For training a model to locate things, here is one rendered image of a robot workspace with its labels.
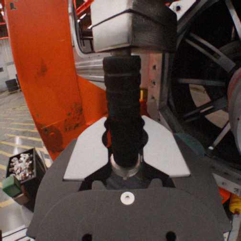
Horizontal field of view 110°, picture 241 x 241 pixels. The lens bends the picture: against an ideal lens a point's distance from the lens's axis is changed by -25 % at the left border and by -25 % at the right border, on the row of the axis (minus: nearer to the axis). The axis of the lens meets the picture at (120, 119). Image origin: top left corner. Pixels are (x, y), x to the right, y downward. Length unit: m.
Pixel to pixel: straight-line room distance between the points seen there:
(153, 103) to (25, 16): 0.41
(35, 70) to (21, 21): 0.12
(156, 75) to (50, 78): 0.29
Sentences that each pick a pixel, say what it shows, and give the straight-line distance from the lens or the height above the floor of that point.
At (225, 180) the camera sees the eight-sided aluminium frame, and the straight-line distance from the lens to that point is 0.41.
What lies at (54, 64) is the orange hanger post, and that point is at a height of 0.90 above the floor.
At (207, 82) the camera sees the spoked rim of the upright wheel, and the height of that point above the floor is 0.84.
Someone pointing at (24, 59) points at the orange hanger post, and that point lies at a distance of 0.34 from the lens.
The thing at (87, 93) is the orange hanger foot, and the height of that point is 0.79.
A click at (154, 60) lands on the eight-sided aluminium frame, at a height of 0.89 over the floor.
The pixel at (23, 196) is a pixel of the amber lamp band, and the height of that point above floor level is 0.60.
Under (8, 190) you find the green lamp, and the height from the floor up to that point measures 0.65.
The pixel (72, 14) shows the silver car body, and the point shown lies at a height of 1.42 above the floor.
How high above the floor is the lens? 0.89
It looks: 28 degrees down
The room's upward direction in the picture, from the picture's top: 3 degrees counter-clockwise
